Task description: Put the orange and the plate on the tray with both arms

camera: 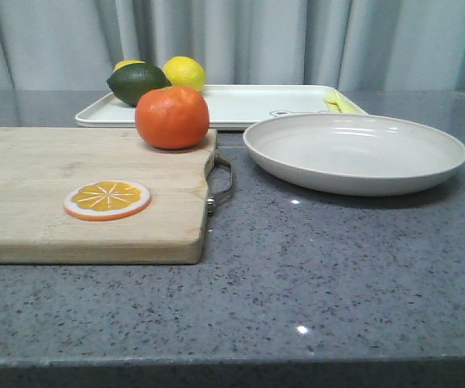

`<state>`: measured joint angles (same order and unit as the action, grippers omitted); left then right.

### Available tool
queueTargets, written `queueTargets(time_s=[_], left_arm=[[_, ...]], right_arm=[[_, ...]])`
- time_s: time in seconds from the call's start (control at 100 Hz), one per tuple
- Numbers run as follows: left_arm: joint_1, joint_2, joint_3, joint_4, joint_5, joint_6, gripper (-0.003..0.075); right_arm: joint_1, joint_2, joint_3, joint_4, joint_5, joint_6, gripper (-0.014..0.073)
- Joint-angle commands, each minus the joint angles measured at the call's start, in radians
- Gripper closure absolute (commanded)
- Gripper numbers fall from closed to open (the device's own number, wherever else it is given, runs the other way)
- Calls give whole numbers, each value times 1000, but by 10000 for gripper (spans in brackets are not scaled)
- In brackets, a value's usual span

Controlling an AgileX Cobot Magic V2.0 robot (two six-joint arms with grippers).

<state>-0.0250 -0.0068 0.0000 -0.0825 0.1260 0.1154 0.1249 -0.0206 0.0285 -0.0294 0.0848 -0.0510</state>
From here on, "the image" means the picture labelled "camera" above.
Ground orange fruit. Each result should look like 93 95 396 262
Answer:
135 86 209 150

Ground white round plate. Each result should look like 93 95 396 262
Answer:
243 114 465 196

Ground white rectangular tray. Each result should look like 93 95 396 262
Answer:
74 83 370 132

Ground yellow lemon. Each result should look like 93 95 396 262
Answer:
113 60 145 72
163 56 206 91

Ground orange slice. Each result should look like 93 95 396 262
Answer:
63 179 152 221

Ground yellow lemon slice pieces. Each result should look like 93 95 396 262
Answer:
324 89 366 114

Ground green lime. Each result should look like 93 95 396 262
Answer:
107 63 171 107

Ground rear yellow lemon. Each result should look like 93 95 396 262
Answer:
113 60 145 72

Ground wooden cutting board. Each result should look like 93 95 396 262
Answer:
0 127 217 264

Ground grey curtain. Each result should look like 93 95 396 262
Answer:
0 1 465 91

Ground metal cutting board handle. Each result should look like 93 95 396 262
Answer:
206 153 235 215

